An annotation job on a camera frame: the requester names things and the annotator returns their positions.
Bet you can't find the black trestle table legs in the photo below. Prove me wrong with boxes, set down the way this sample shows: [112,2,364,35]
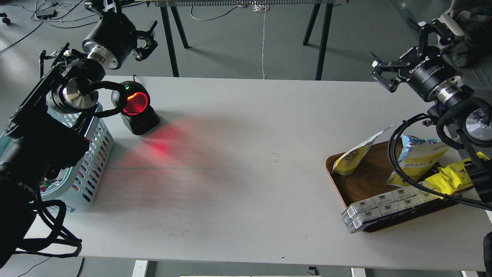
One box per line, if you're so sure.
[159,4,190,78]
[303,2,334,81]

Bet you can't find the light blue plastic basket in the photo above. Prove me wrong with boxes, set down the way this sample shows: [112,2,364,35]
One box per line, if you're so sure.
[0,102,115,213]

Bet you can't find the black trestle table right legs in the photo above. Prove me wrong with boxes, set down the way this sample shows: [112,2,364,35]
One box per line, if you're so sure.
[303,2,334,81]

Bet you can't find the red white snack in basket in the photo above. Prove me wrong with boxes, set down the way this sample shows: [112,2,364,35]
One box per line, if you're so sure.
[40,179,62,192]

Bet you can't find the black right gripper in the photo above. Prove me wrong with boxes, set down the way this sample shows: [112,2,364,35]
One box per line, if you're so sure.
[371,18,462,102]

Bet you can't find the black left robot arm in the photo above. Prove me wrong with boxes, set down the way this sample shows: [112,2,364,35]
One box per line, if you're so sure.
[1,0,160,266]

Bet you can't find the black barcode scanner red window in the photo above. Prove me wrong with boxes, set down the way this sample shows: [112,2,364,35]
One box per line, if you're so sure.
[121,74,160,136]

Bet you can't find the clear pack white boxes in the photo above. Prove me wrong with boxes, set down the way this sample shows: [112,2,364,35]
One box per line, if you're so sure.
[341,186,440,234]

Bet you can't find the brown wooden tray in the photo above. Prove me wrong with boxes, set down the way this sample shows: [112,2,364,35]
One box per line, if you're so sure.
[325,142,457,233]

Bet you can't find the blue yellow snack bag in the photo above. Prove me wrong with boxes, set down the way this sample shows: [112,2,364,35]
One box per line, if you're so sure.
[397,135,450,181]

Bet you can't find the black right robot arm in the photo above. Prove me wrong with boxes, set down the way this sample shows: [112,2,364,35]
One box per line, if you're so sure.
[371,15,491,212]

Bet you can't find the yellow cartoon snack bar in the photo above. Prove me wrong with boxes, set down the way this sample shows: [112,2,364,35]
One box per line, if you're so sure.
[423,158,473,195]

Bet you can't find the white hanging cable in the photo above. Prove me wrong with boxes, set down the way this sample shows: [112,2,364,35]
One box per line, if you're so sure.
[254,3,269,80]

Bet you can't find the black trestle table left legs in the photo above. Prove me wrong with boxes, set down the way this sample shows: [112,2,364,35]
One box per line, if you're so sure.
[159,4,190,78]

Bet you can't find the yellow white bean snack pouch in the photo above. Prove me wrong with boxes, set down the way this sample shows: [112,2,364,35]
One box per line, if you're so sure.
[331,125,392,176]

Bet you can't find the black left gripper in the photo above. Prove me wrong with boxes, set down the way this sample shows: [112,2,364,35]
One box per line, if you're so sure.
[82,15,158,70]

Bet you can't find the black power adapter on floor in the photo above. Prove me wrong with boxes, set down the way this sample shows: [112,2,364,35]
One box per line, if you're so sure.
[35,8,57,20]

